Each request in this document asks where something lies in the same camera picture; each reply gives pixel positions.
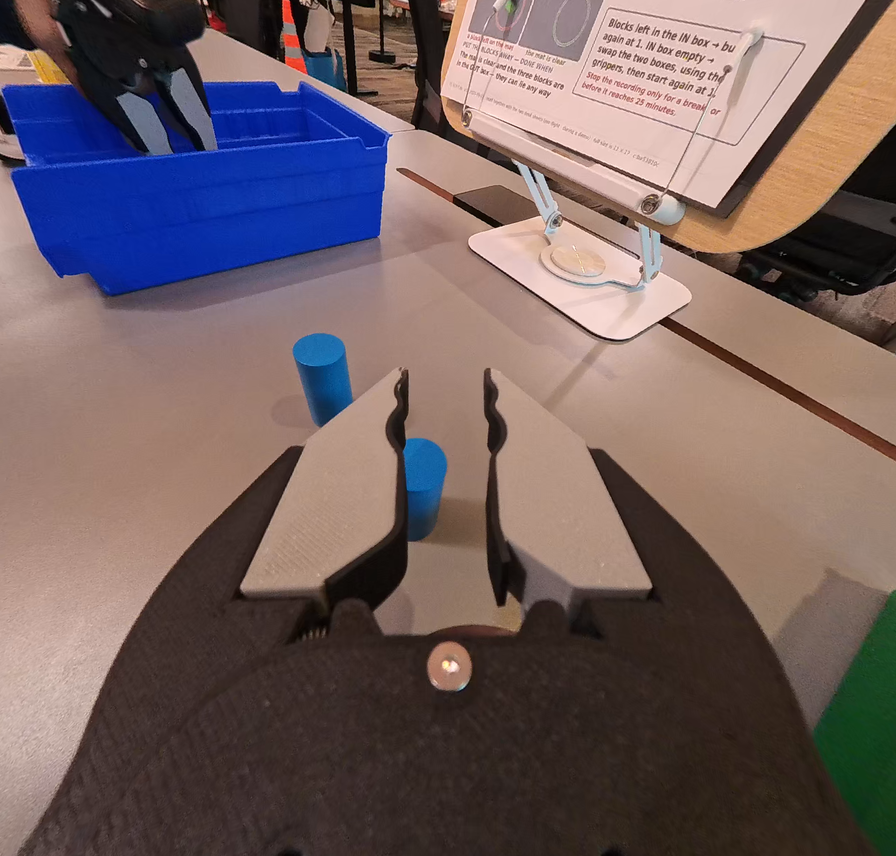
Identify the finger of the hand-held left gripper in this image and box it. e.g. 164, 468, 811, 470
170, 70, 217, 152
116, 91, 176, 156

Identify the green plastic bin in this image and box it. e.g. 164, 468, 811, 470
814, 590, 896, 856

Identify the blue plastic bin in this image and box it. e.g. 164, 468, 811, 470
0, 80, 392, 297

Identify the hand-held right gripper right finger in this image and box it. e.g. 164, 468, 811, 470
484, 368, 653, 613

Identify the blue wooden cylinder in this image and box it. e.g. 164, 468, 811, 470
293, 333, 353, 428
404, 438, 449, 542

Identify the blue bucket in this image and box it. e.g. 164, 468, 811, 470
302, 47, 349, 94

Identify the orange traffic cone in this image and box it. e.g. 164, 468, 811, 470
280, 0, 309, 73

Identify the printed instruction sheet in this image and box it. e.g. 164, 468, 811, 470
441, 0, 896, 209

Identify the person's left forearm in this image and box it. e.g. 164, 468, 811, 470
0, 0, 77, 90

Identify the black office chair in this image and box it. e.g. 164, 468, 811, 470
735, 189, 896, 305
399, 0, 457, 132

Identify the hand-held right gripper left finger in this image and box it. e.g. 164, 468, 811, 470
240, 367, 410, 610

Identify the table cable hatch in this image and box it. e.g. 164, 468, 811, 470
454, 185, 543, 228

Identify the black stanchion pole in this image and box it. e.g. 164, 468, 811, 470
369, 0, 415, 64

